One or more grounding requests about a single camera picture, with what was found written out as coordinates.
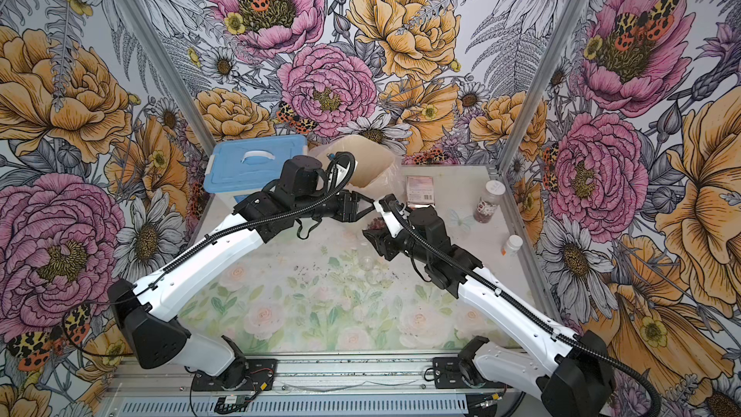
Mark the blue lidded storage box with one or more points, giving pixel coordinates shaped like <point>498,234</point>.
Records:
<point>238,168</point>

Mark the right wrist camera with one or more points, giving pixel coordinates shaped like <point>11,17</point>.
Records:
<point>390,210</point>

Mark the small white pill bottle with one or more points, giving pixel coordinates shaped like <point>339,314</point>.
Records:
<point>512,245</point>

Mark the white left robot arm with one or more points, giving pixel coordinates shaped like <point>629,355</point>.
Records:
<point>146,311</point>

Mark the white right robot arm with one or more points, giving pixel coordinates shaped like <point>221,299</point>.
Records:
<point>570,373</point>

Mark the clear jar with dried flowers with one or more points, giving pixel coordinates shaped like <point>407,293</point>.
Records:
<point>367,260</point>

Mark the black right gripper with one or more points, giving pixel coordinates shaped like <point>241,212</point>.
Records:
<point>384,244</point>

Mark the pink tea packet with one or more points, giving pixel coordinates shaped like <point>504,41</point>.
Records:
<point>420,191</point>

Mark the tall jar with white lid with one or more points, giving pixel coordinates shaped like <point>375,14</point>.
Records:
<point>489,201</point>

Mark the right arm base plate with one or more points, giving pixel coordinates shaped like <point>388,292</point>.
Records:
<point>445,372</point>

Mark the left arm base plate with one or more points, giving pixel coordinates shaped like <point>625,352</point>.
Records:
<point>245,375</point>

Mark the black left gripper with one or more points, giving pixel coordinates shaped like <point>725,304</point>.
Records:
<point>351,215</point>

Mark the bin with plastic liner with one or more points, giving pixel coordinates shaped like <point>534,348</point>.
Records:
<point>378,171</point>

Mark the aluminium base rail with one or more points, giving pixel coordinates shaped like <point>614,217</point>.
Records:
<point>313,384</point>

